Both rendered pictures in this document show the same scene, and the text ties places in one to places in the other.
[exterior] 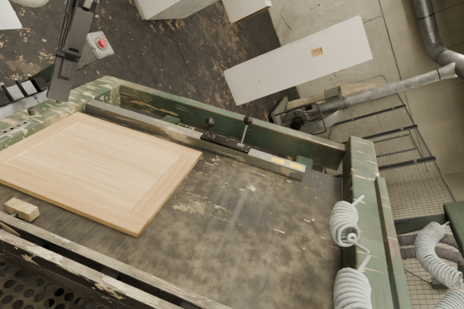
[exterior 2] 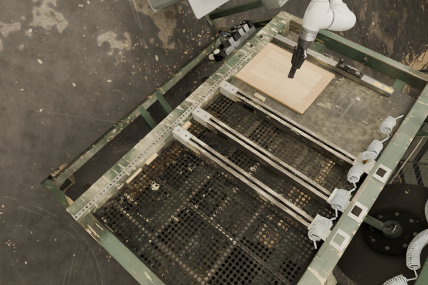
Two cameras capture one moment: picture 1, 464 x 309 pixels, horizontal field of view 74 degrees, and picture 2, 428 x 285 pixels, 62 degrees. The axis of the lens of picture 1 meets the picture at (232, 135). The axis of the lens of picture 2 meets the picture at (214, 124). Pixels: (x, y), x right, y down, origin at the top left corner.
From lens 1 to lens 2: 157 cm
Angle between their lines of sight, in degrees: 34
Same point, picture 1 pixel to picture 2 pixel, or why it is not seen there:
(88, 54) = (275, 4)
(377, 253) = (402, 139)
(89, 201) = (283, 97)
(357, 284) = (376, 144)
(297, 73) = not seen: outside the picture
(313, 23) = not seen: outside the picture
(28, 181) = (258, 84)
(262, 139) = (375, 65)
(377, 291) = (393, 151)
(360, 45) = not seen: outside the picture
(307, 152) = (403, 77)
